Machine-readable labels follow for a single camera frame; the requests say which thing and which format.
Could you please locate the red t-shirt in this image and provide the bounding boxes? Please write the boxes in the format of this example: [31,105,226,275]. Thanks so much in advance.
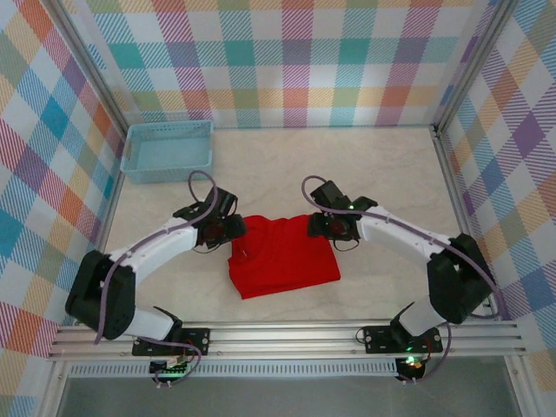
[227,213,342,301]

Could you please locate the light blue plastic basket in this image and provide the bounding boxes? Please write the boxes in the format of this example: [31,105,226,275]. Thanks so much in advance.
[119,120,216,186]

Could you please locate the control board with green light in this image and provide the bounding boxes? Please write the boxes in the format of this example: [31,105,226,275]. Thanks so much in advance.
[401,354,427,373]
[149,356,192,377]

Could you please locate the grey metal panel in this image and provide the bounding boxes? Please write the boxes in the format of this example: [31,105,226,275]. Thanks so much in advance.
[56,376,522,417]

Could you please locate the thin black right gripper wire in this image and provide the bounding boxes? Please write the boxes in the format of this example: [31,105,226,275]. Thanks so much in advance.
[331,237,361,254]

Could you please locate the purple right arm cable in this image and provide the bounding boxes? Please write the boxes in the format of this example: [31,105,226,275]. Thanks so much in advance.
[301,175,507,386]

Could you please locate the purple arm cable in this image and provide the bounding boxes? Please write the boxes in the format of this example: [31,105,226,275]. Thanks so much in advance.
[301,175,507,386]
[93,169,218,389]

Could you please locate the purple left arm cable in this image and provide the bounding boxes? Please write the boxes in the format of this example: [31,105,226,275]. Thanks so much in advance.
[93,169,218,389]

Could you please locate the aluminium frame floor rail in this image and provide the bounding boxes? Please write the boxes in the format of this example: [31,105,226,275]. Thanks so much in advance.
[432,124,538,417]
[38,125,131,417]

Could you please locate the aluminium mounting rail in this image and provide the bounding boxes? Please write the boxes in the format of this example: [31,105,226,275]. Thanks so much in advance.
[46,320,525,360]

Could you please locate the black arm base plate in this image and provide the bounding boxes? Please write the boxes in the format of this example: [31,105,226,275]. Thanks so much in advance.
[363,325,444,354]
[132,328,212,356]

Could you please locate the slotted grey cable tray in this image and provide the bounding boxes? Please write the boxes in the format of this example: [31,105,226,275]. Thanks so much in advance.
[69,360,400,379]

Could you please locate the aluminium frame post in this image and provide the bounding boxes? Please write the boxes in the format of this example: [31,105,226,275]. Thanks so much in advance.
[432,0,520,131]
[48,0,131,129]

